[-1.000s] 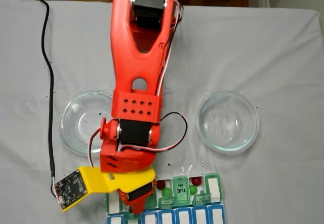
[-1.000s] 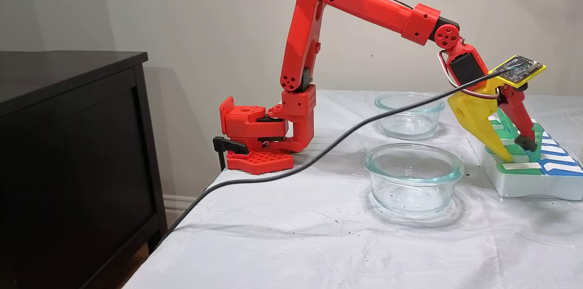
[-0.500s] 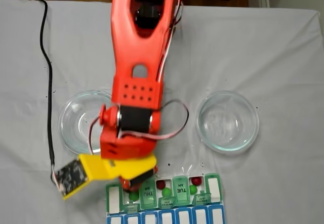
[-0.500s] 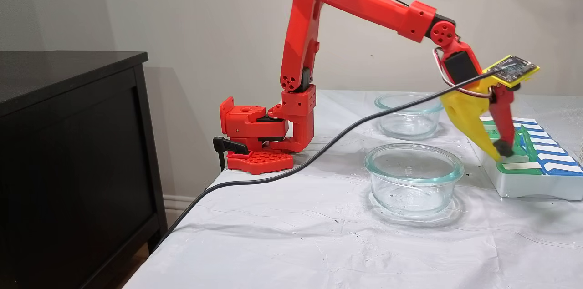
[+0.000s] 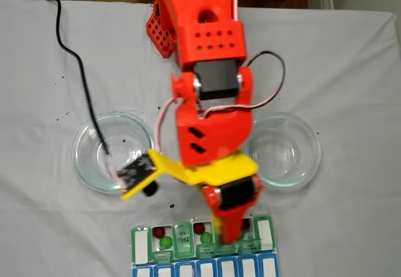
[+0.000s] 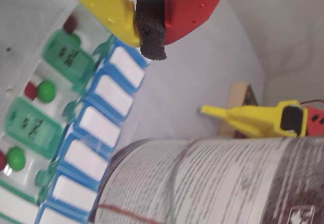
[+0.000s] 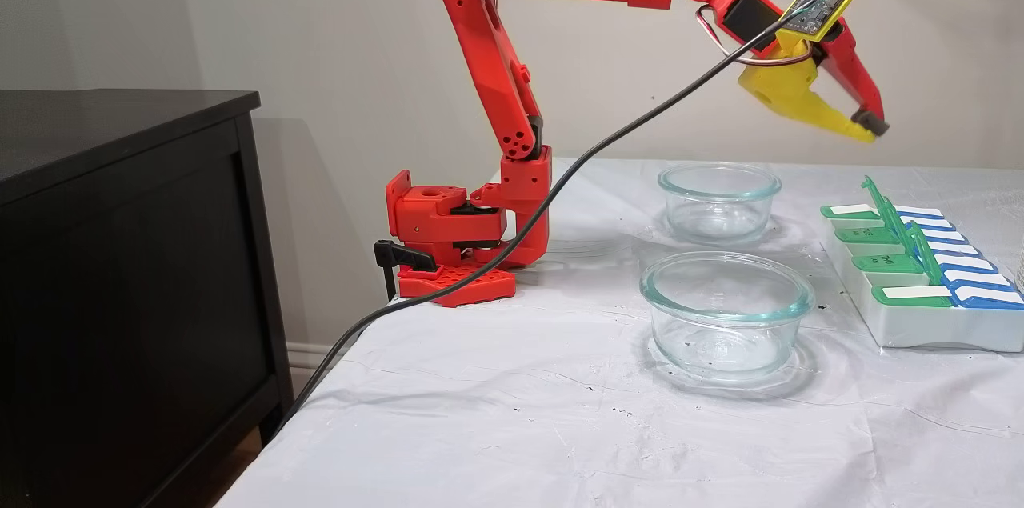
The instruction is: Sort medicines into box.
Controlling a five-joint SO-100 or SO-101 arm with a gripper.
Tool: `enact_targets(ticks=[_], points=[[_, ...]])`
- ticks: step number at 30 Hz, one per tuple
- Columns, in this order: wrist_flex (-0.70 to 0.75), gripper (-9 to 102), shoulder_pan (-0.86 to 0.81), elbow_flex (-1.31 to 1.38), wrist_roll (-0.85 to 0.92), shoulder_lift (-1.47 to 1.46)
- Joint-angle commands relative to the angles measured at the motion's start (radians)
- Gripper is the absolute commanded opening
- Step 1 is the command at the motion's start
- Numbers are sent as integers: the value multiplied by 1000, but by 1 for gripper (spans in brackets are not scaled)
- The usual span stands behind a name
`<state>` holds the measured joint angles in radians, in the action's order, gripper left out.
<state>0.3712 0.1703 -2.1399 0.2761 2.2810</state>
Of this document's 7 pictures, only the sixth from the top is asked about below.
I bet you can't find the printed label cylindrical container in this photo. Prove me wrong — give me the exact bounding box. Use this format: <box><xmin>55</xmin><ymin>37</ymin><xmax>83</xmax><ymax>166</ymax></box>
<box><xmin>95</xmin><ymin>137</ymin><xmax>324</xmax><ymax>224</ymax></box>

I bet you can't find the red moving gripper finger foam pad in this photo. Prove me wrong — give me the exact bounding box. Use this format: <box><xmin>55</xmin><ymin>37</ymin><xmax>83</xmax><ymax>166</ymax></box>
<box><xmin>134</xmin><ymin>0</ymin><xmax>234</xmax><ymax>62</ymax></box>

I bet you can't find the white tablecloth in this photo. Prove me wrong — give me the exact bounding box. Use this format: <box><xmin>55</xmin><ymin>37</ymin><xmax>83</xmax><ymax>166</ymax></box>
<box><xmin>0</xmin><ymin>0</ymin><xmax>266</xmax><ymax>143</ymax></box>

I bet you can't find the yellow leader gripper finger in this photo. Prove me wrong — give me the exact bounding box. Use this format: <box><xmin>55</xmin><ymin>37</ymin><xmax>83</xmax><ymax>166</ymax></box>
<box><xmin>200</xmin><ymin>104</ymin><xmax>280</xmax><ymax>136</ymax></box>

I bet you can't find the yellow fixed gripper finger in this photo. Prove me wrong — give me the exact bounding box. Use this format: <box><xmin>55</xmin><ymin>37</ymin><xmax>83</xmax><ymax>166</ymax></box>
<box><xmin>58</xmin><ymin>0</ymin><xmax>141</xmax><ymax>48</ymax></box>

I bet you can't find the weekly pill organizer box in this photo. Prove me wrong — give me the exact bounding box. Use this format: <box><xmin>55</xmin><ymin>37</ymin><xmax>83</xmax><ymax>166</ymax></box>
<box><xmin>0</xmin><ymin>3</ymin><xmax>152</xmax><ymax>224</ymax></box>

